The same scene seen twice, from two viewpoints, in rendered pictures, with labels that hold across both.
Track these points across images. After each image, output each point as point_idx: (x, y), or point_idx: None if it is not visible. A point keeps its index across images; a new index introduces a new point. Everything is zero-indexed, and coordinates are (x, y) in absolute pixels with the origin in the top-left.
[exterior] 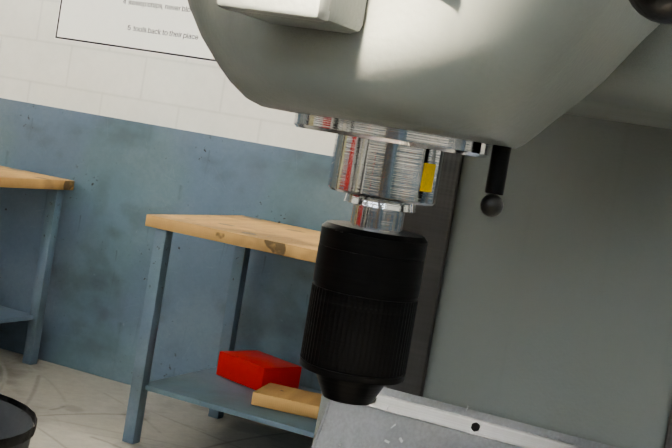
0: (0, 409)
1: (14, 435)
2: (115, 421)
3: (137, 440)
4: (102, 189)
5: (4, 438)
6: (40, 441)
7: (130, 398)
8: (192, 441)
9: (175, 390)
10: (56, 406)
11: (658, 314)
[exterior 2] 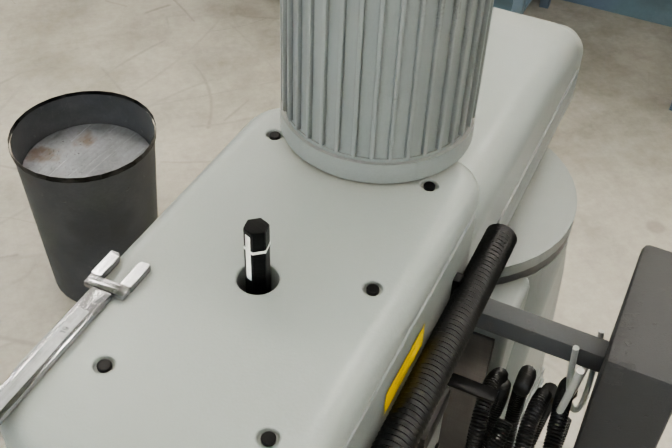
0: (131, 106)
1: (144, 123)
2: None
3: None
4: None
5: (138, 122)
6: None
7: None
8: None
9: None
10: None
11: None
